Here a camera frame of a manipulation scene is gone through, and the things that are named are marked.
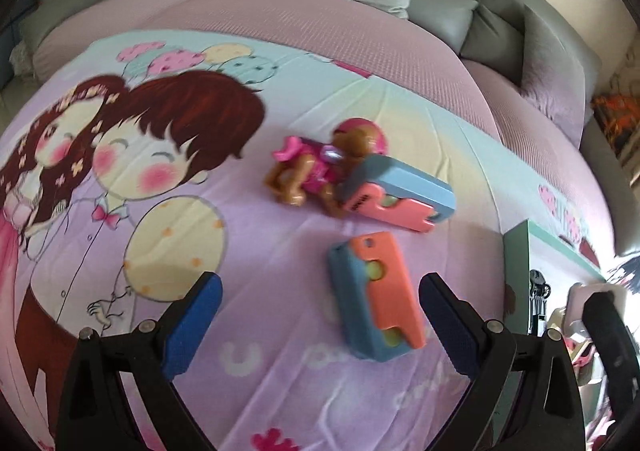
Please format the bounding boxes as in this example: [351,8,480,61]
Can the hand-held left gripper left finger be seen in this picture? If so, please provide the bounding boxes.
[54,271,228,451]

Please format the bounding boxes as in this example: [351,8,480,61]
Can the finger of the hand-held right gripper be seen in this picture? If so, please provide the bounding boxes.
[582,288,640,432]

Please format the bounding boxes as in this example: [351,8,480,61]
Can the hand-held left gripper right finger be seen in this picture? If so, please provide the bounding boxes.
[417,272,586,451]

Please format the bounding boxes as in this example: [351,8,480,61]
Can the white hair claw clip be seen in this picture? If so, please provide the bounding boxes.
[547,306,583,347]

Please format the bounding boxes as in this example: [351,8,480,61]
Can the blue and orange toy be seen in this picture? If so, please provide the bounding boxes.
[327,231,428,362]

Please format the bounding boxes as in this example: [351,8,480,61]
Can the green box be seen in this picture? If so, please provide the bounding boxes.
[502,220,640,451]

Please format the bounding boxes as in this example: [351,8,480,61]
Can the printed blanket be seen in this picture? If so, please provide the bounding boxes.
[0,28,640,451]

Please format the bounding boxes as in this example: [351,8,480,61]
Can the blue and pink toy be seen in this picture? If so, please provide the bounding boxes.
[339,154,457,234]

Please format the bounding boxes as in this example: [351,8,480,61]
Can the brown toy dog pink outfit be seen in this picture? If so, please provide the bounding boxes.
[264,118,390,218]

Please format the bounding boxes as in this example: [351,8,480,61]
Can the orange printed object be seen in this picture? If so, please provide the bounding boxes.
[590,91,640,157]

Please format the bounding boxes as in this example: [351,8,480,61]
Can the grey purple cushion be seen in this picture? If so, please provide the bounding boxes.
[520,6,603,142]

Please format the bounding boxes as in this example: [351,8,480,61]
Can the pink bed cover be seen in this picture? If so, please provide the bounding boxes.
[32,0,616,252]

